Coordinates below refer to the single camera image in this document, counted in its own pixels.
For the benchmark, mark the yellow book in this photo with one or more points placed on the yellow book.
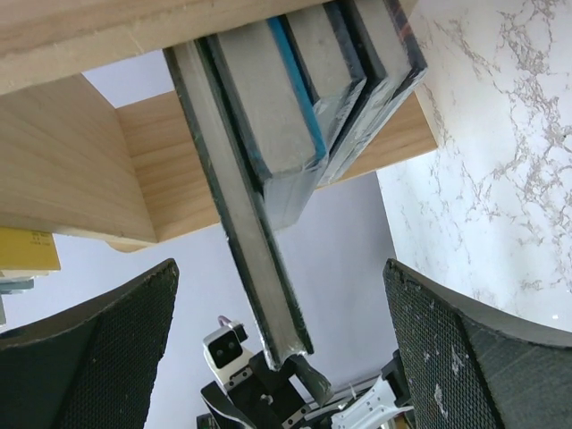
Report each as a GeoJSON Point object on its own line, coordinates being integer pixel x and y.
{"type": "Point", "coordinates": [28, 251]}

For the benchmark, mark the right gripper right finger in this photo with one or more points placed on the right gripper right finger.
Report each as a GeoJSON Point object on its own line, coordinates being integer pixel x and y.
{"type": "Point", "coordinates": [469, 365]}

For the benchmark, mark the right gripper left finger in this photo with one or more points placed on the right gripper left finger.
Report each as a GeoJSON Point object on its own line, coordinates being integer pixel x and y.
{"type": "Point", "coordinates": [93, 365]}

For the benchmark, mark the teal underwater cover book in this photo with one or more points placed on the teal underwater cover book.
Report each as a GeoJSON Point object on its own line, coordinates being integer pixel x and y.
{"type": "Point", "coordinates": [276, 120]}

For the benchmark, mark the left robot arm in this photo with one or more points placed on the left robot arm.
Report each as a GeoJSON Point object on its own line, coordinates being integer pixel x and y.
{"type": "Point", "coordinates": [369, 404]}

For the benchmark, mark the Robinson Crusoe purple book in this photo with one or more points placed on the Robinson Crusoe purple book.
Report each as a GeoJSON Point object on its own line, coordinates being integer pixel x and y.
{"type": "Point", "coordinates": [394, 65]}

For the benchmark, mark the wooden two-tier shelf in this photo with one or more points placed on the wooden two-tier shelf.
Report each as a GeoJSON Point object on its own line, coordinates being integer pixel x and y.
{"type": "Point", "coordinates": [70, 162]}

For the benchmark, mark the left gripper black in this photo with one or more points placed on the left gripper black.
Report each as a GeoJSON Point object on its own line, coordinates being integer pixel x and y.
{"type": "Point", "coordinates": [268, 399]}

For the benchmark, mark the Wuthering Heights blue book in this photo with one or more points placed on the Wuthering Heights blue book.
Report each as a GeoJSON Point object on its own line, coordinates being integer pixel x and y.
{"type": "Point", "coordinates": [329, 68]}

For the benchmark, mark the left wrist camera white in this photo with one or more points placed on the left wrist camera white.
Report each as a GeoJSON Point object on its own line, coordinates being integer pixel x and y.
{"type": "Point", "coordinates": [225, 354]}

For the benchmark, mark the dark green gold book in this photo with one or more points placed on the dark green gold book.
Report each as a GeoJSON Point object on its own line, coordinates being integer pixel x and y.
{"type": "Point", "coordinates": [240, 206]}

